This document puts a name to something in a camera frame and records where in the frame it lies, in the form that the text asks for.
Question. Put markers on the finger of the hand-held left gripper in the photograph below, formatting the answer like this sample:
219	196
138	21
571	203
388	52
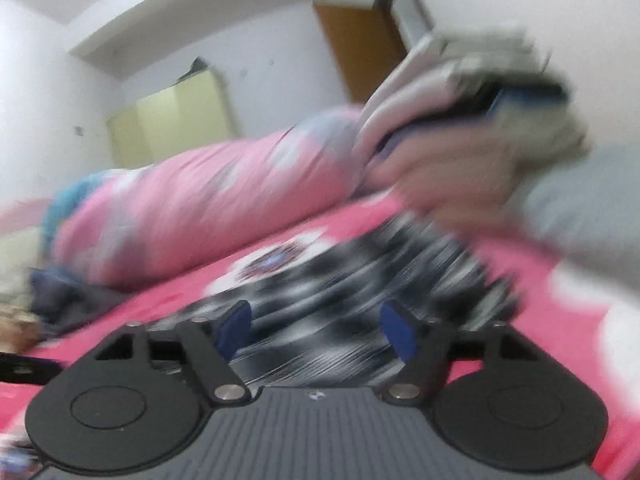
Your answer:
30	369

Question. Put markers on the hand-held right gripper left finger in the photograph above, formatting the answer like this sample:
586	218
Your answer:
235	327

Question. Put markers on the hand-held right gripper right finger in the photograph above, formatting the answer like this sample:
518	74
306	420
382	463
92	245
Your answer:
397	330

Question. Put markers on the black white plaid pants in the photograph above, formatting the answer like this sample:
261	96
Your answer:
325	280

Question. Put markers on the stack of folded clothes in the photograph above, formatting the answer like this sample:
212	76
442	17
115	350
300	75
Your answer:
450	175

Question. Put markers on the beige garment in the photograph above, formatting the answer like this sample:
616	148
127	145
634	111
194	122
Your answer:
15	330

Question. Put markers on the pink floral blanket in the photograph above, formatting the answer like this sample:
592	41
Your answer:
165	290

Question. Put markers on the dark grey garment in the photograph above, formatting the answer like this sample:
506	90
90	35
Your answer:
95	305

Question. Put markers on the pink floral duvet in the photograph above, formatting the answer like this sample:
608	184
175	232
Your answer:
200	200

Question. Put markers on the pink white headboard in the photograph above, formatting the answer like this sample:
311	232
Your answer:
20	215

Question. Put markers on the teal striped quilt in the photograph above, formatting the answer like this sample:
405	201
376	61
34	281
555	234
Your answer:
65	195

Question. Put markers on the pale yellow wardrobe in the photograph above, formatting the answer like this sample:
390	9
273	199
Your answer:
170	120

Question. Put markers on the light grey cloth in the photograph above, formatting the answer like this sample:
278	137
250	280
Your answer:
580	205

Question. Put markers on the brown wooden door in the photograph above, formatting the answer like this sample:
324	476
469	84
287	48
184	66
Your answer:
360	50

